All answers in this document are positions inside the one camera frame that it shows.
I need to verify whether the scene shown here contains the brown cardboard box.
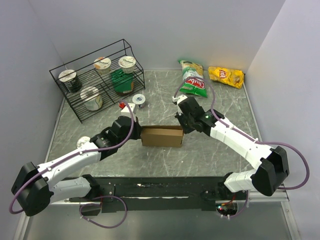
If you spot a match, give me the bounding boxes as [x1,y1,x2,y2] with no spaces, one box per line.
[140,125,184,148]

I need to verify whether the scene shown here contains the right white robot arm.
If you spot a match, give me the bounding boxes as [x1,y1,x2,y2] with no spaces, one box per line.
[172,94,290,200]

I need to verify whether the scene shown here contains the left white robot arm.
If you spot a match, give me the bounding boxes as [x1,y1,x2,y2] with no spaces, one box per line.
[9,115,142,217]

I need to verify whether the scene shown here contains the green Chuba chips bag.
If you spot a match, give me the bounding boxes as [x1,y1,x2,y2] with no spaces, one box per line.
[178,60,207,98]

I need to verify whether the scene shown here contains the small white yogurt cup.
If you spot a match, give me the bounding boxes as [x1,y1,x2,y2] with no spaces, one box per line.
[132,94,146,109]

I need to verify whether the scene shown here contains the green snack bag in rack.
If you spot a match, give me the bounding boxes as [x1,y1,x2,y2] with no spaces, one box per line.
[111,69,134,96]

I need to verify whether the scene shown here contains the white cup lower rack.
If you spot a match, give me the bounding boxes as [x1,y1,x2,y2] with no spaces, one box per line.
[80,86,103,111]

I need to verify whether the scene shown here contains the dark tin can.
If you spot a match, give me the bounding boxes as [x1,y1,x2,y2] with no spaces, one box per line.
[76,136,91,148]

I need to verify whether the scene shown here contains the yellow Lays chips bag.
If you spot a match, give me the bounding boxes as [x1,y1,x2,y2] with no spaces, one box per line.
[208,66,244,89]

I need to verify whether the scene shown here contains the Chobani yogurt cup on rack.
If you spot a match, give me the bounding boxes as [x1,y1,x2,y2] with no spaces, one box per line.
[118,55,136,74]

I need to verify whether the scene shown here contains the orange yogurt cup on rack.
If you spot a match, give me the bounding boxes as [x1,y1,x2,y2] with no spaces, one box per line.
[93,57,112,75]

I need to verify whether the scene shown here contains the dark yogurt cup on rack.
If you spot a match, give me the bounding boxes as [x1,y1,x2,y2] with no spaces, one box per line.
[58,69,82,93]

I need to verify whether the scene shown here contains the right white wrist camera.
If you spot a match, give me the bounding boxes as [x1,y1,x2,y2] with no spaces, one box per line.
[172,94,188,105]

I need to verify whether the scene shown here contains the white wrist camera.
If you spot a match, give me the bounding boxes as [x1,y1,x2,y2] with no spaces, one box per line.
[172,94,188,105]
[119,102,137,121]

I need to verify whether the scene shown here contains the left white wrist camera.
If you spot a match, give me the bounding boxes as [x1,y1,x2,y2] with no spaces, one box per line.
[119,102,137,121]

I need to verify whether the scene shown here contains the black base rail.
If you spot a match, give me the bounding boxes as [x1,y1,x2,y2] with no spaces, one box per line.
[70,176,247,213]

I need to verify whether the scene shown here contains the black wire rack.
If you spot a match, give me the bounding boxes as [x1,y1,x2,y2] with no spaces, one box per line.
[49,39,146,123]

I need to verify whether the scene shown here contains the aluminium extrusion rail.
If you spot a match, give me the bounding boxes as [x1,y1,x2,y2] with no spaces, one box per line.
[248,189,289,202]

